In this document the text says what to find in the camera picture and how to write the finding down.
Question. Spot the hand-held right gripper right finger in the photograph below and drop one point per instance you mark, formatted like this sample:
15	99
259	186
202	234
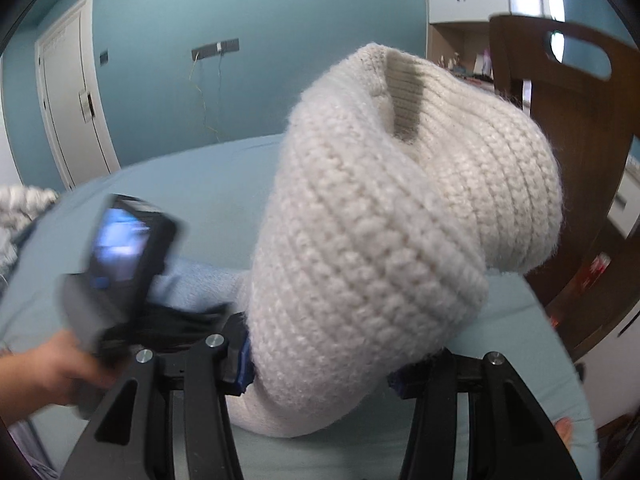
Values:
400	381

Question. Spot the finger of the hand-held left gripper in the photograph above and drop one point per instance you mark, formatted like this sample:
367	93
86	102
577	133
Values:
170	325

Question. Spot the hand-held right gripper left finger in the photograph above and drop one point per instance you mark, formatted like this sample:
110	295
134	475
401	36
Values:
242	360

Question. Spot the blue and white knit sweater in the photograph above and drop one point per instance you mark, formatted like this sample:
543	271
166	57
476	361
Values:
375	235

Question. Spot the person's left hand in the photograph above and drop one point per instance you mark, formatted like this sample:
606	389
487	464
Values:
50	370

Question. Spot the white down jacket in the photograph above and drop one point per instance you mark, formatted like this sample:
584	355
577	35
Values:
25	215

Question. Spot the white door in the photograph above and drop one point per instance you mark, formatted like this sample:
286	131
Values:
70	100

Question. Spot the person's bare foot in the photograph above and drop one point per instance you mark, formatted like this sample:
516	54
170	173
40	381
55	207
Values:
565	432

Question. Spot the red packet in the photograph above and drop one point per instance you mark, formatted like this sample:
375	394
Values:
595	269

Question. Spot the brown wooden chair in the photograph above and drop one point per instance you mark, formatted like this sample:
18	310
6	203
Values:
575	160

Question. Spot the grey wall switch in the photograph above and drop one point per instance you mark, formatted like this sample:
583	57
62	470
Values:
104	58

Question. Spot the grey wall power strip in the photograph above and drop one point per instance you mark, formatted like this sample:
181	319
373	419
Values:
215	49

